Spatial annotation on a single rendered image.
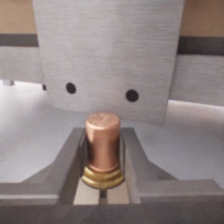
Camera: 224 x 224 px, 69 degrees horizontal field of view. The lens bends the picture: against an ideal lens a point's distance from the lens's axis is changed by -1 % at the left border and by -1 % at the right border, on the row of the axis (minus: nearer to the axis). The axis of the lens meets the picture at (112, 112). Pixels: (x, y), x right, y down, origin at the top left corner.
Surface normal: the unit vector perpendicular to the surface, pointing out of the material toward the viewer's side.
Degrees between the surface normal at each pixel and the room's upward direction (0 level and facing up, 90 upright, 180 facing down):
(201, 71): 90
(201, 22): 90
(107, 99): 90
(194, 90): 90
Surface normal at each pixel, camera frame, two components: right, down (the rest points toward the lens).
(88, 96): -0.32, 0.42
